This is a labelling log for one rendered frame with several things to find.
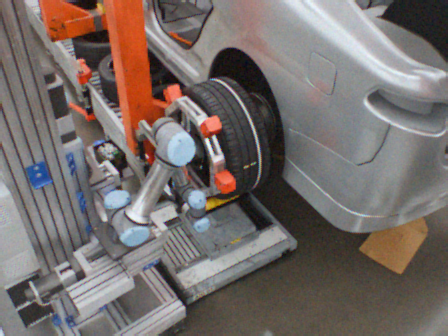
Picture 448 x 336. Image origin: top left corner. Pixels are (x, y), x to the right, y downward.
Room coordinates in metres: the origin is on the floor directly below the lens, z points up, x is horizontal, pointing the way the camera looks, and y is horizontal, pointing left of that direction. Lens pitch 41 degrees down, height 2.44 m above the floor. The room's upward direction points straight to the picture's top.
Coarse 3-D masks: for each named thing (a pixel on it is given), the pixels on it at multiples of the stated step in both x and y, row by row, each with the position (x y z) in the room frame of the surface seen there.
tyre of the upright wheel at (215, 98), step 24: (192, 96) 2.07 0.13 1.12; (216, 96) 1.99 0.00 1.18; (240, 96) 2.02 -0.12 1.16; (240, 120) 1.88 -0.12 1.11; (240, 144) 1.79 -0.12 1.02; (264, 144) 1.85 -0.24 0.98; (192, 168) 2.11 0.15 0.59; (240, 168) 1.75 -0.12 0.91; (264, 168) 1.82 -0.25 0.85; (240, 192) 1.78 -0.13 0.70
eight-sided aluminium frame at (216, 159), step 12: (168, 108) 2.15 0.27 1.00; (180, 108) 2.02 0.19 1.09; (192, 108) 1.99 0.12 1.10; (192, 120) 1.90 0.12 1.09; (204, 144) 1.80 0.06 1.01; (216, 144) 1.80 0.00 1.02; (216, 156) 1.75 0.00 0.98; (216, 168) 1.73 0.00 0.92; (192, 180) 1.97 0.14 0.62; (204, 192) 1.81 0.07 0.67; (216, 192) 1.73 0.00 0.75
